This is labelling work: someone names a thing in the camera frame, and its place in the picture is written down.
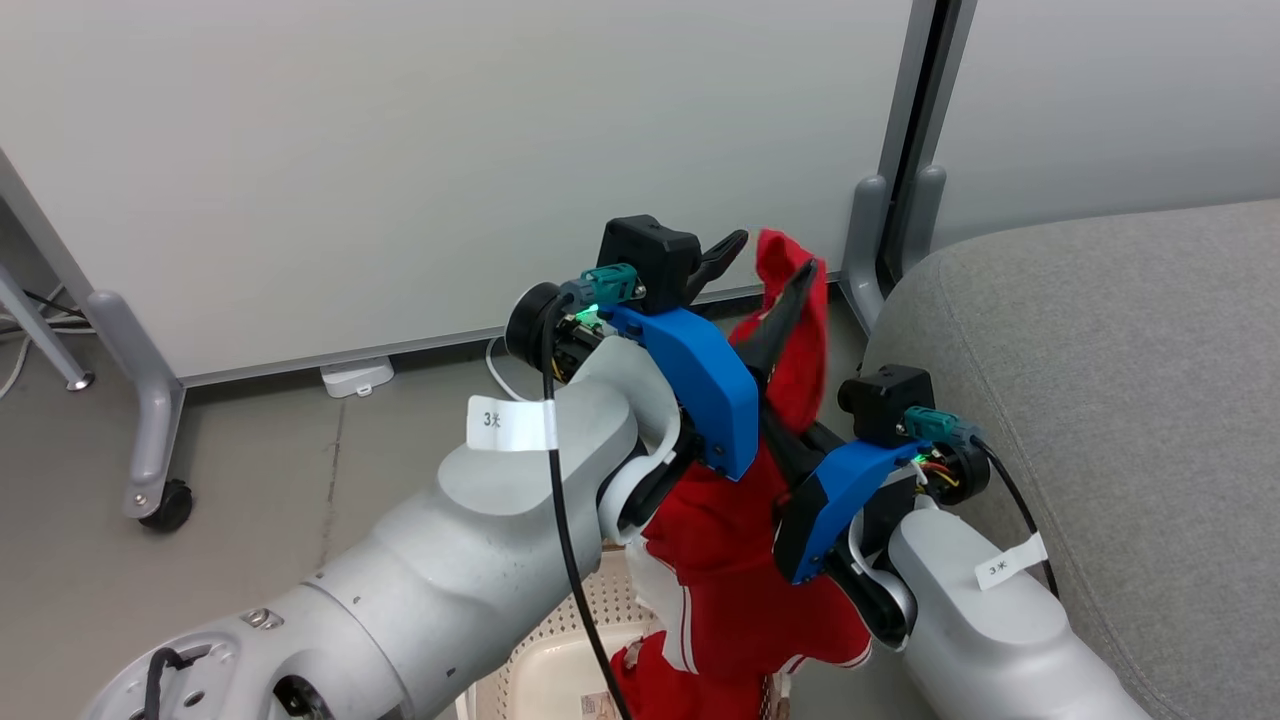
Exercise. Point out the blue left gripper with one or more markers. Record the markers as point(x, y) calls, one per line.
point(715, 400)

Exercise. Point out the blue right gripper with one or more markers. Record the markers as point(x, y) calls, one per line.
point(825, 510)

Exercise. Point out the red sports shirt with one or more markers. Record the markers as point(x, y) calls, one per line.
point(730, 560)

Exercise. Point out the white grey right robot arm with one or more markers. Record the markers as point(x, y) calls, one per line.
point(980, 640)

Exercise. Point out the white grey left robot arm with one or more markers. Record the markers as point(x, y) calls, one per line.
point(480, 560)

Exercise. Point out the cream perforated laundry basket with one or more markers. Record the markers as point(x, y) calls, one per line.
point(560, 665)

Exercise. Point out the printed basket label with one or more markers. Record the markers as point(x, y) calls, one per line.
point(598, 708)

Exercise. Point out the grey partition foot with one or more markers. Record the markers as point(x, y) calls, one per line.
point(865, 250)
point(930, 205)

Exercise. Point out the grey fabric sofa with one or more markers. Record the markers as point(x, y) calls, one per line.
point(1100, 350)

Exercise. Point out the wide white partition panel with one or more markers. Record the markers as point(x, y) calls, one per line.
point(400, 150)

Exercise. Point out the narrow white partition panel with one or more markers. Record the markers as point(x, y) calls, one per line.
point(1100, 100)

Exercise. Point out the white power adapter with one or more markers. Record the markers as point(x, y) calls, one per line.
point(357, 377)

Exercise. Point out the grey partition leg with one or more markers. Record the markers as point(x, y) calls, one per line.
point(150, 400)

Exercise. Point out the black caster wheel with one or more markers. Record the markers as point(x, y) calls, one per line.
point(170, 508)

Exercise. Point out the slanted grey table leg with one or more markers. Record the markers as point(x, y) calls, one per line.
point(40, 335)

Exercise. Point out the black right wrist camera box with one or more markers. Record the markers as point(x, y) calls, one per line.
point(885, 400)

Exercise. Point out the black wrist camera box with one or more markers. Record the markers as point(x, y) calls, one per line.
point(885, 400)
point(645, 250)

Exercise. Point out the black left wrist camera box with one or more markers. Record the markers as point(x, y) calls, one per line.
point(645, 250)

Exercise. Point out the teal right camera connector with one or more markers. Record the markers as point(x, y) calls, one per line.
point(930, 423)

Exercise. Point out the teal camera connector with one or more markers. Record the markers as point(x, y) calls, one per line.
point(612, 285)
point(930, 423)

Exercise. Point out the teal left camera connector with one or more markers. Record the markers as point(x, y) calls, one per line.
point(612, 285)

